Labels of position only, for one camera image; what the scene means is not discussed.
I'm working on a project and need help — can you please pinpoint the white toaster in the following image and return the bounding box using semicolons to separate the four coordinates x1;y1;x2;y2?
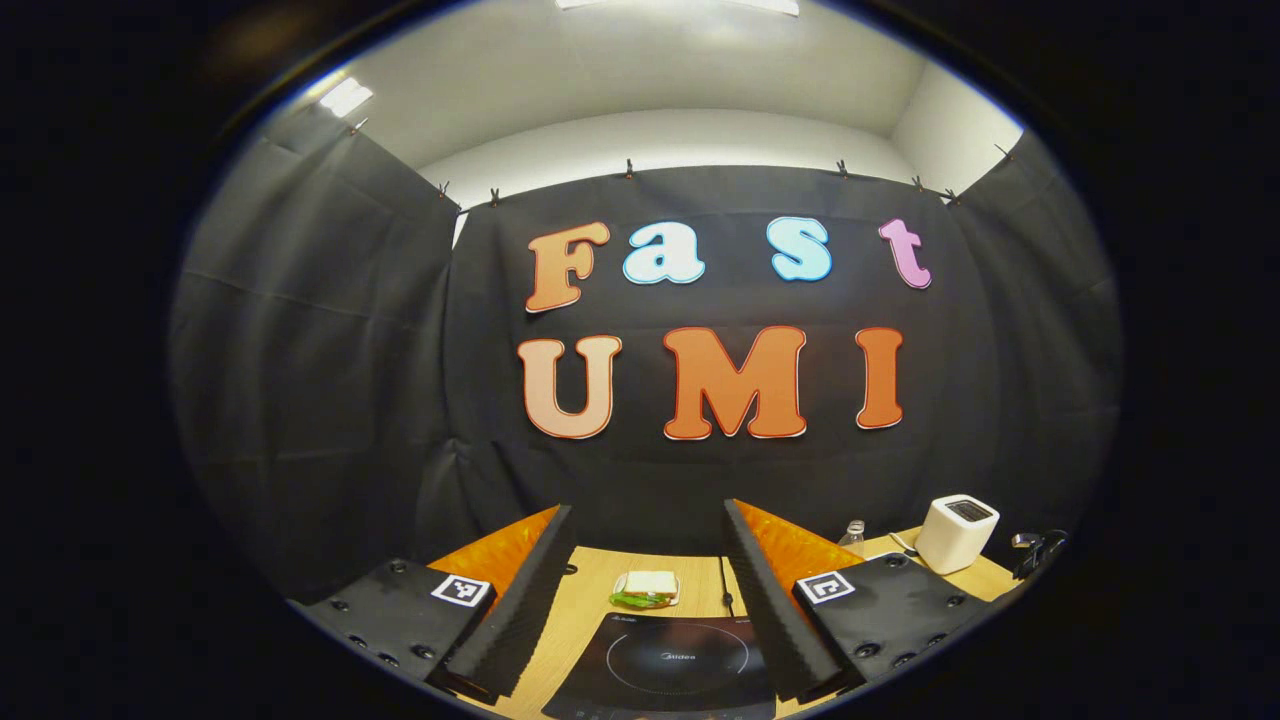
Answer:
914;493;1002;577

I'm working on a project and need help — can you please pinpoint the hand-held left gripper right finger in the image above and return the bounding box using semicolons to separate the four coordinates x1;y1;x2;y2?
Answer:
720;497;1013;705

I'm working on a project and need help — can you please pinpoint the large ceiling light panel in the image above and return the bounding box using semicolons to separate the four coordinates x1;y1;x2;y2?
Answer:
555;0;801;17

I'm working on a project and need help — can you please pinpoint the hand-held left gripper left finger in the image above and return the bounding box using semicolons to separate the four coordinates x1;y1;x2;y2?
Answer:
290;503;580;705

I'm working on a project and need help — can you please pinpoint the small ceiling light panel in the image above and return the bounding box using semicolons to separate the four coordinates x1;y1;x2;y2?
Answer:
318;76;375;119

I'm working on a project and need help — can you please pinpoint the row of backdrop clips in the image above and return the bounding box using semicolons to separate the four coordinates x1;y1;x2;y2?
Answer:
345;117;1016;207

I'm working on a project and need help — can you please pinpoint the sandwich with lettuce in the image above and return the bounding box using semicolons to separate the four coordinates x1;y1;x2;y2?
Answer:
610;570;681;609

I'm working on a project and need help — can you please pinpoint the black induction cooktop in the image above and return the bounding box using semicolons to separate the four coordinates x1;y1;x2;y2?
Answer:
542;612;779;720

